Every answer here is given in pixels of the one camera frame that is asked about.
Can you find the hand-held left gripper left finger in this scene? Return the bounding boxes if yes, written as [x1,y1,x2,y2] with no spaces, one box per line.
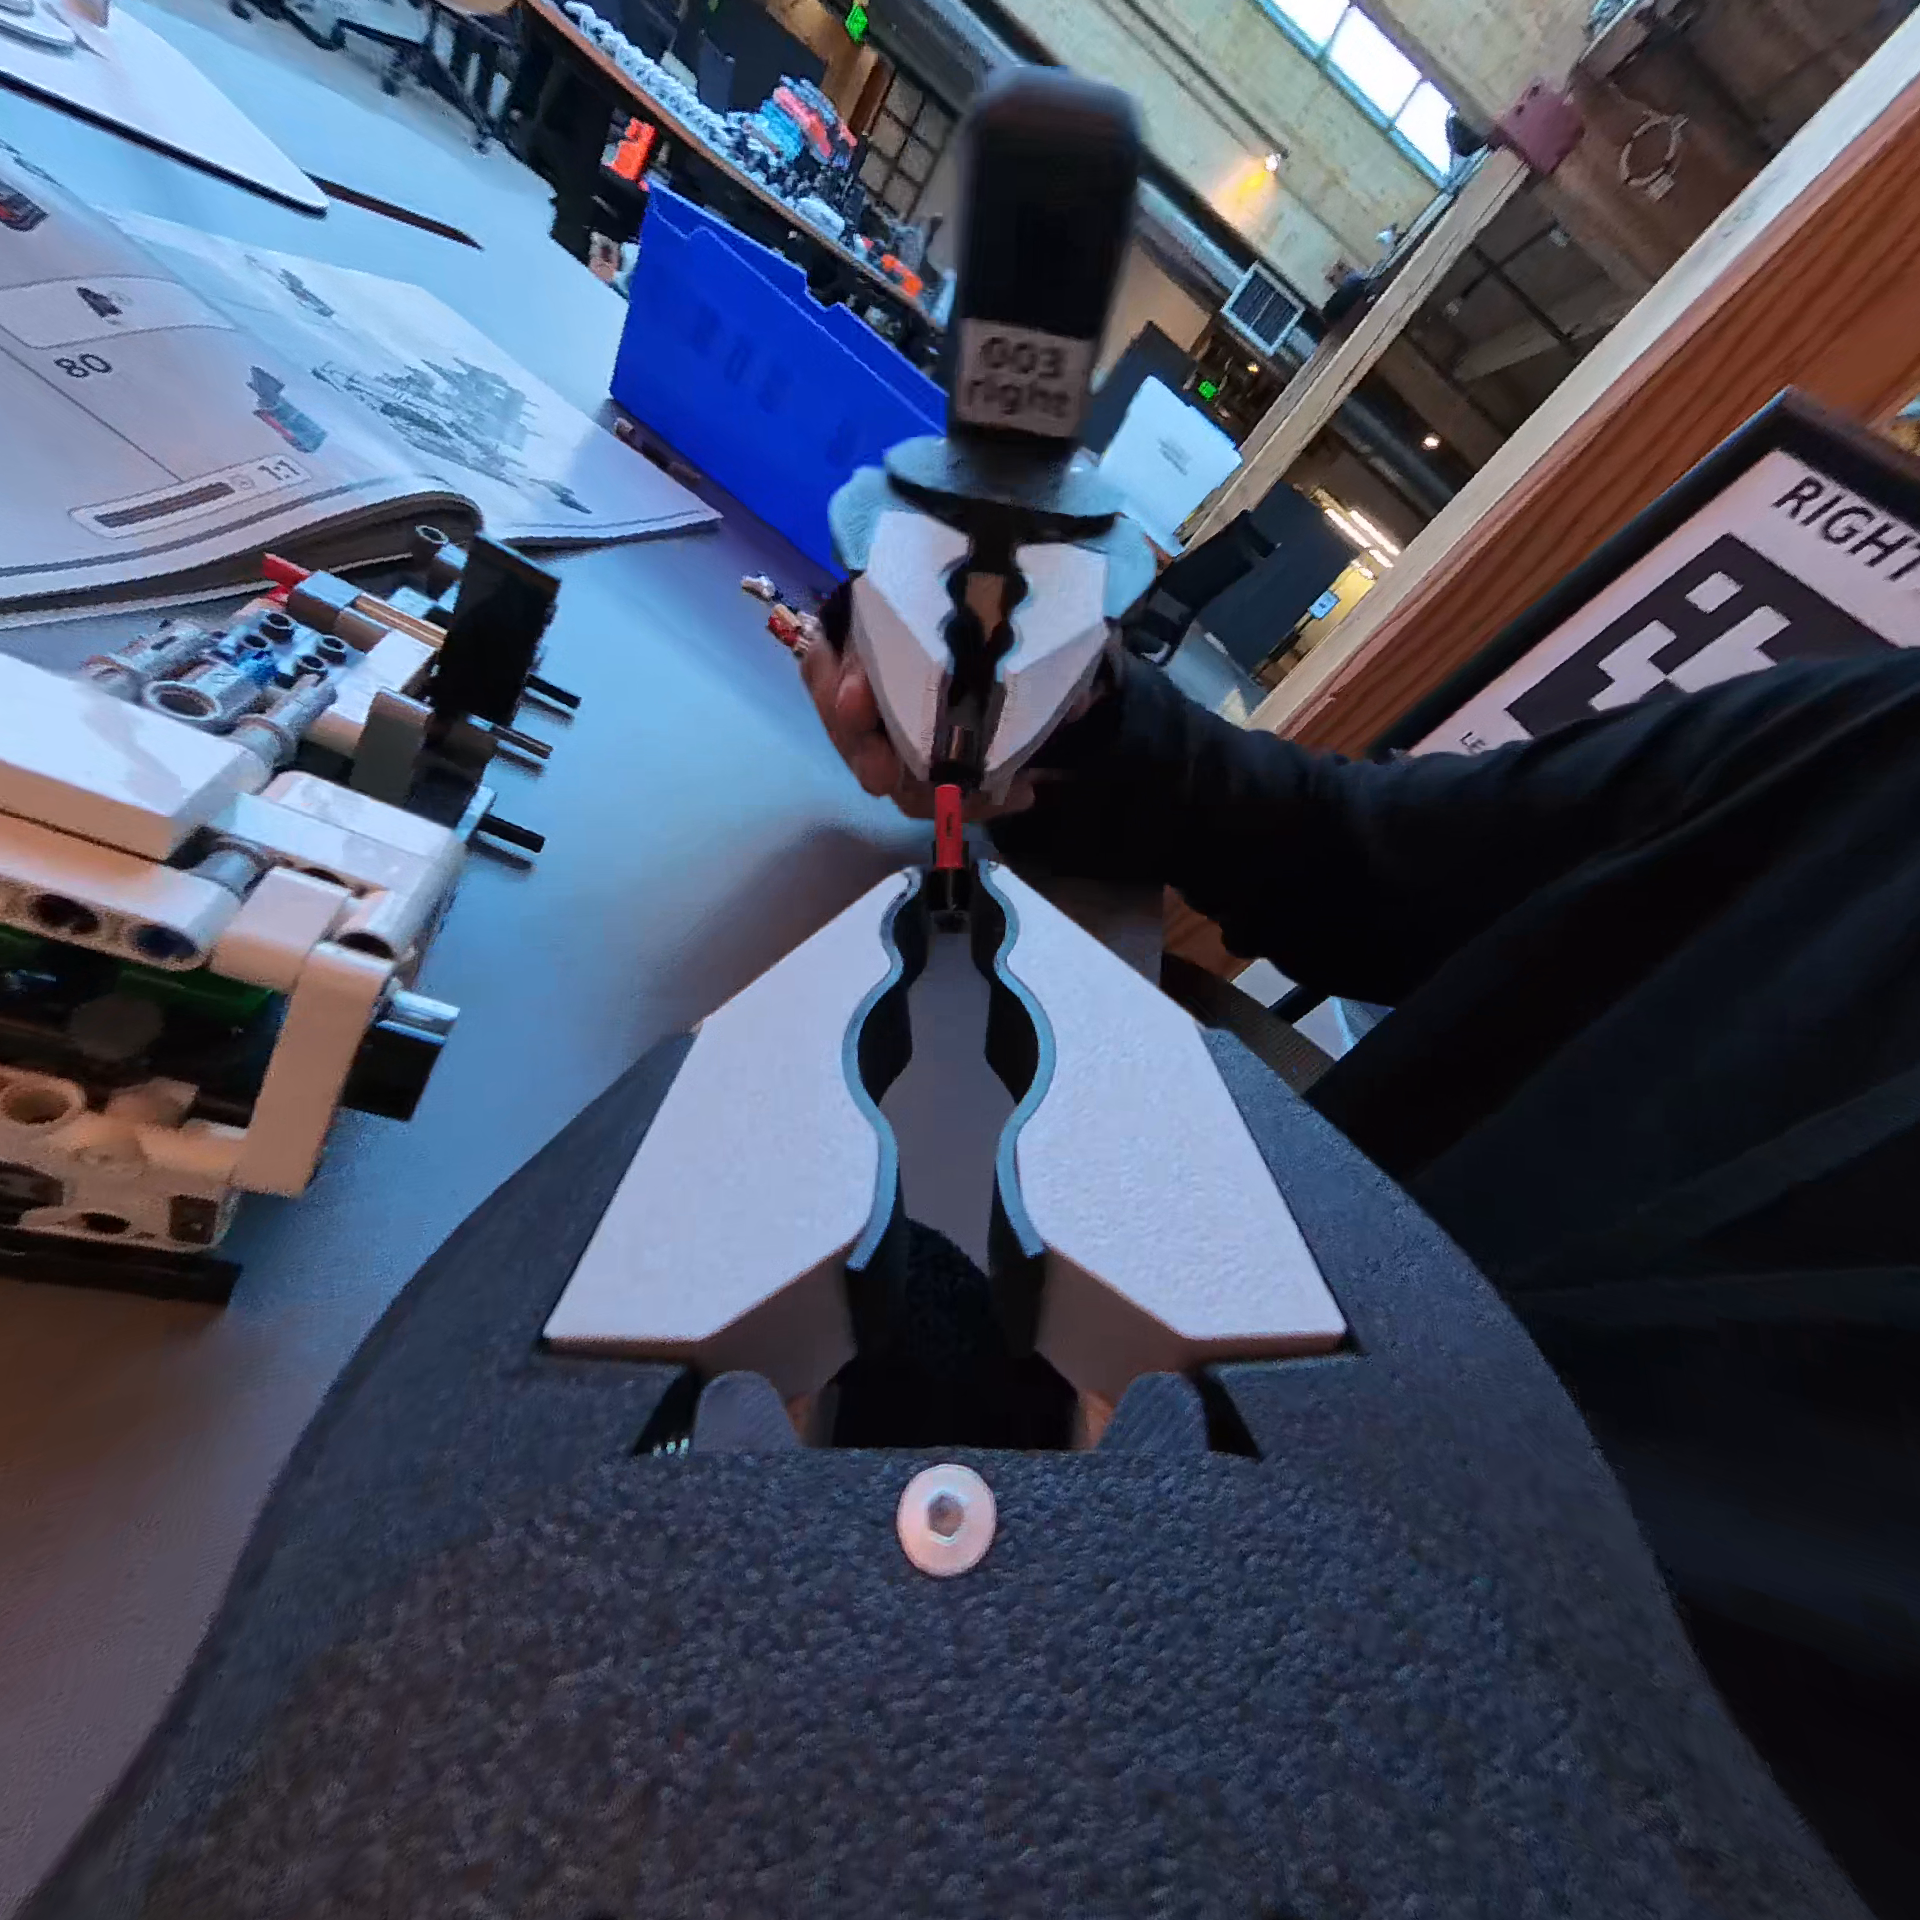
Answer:
[543,865,920,1449]

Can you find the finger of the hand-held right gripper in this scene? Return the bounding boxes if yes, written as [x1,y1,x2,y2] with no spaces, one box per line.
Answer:
[973,540,1120,786]
[851,510,984,786]

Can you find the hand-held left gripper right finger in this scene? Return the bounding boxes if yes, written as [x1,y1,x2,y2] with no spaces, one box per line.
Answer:
[975,862,1352,1449]

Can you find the black red lego connector assembly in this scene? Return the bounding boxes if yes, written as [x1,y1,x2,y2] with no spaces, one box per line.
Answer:
[925,775,973,935]

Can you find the person's right forearm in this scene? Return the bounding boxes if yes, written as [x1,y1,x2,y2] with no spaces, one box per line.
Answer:
[983,644,1920,1051]

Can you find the pile of small lego pins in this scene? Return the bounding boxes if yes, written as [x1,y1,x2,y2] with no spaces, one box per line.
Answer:
[741,569,843,656]

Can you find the partly built lego truck model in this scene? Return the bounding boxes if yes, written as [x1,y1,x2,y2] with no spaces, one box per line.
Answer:
[0,532,589,1304]

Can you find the open lego instruction booklet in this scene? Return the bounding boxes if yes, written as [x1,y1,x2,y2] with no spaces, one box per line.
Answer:
[0,141,722,609]

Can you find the person's right hand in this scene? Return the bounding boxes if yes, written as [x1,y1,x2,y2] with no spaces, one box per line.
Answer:
[798,575,1060,824]

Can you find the black background office chair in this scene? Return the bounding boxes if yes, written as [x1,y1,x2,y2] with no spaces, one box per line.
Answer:
[1125,510,1297,666]

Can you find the black mesh office chair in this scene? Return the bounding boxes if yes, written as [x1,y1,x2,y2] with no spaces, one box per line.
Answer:
[1162,960,1340,1094]

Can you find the white board panel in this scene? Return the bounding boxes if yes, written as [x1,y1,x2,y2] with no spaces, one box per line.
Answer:
[1102,374,1245,551]

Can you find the blue storage bin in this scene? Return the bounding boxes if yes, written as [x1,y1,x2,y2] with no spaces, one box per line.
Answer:
[610,180,992,580]

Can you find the background workbench with equipment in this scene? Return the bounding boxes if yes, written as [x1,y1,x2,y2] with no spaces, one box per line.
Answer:
[516,0,963,317]

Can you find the person's dark clothing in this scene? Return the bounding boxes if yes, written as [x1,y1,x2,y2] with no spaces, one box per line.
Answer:
[1305,840,1920,1920]

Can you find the black framed sign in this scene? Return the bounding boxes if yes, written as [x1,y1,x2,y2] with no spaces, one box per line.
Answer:
[1403,390,1920,759]

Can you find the instruction sign on white stand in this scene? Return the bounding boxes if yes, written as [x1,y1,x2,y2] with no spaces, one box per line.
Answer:
[0,0,330,216]

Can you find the wall vent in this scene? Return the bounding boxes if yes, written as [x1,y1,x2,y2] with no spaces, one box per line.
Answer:
[1221,265,1309,355]

